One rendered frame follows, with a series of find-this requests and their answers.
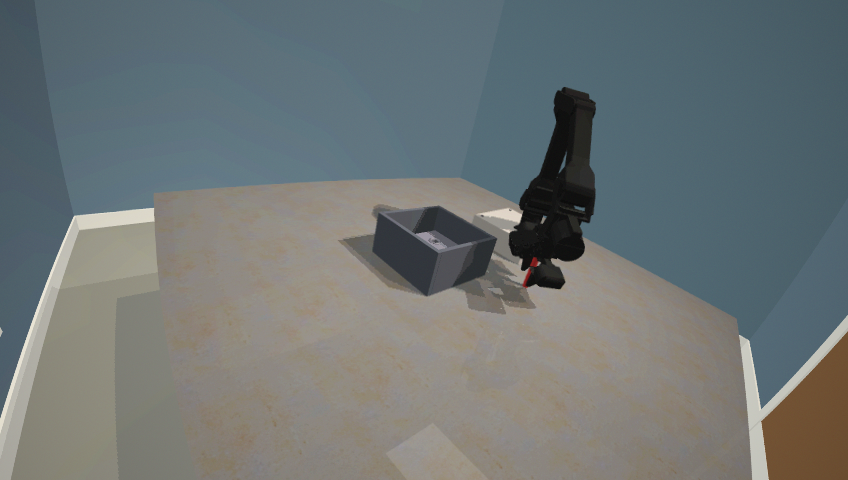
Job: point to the red peg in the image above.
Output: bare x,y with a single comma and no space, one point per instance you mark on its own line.
533,263

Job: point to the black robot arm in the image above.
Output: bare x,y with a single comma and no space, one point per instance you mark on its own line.
555,197

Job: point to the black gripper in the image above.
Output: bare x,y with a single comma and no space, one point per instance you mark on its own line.
545,275

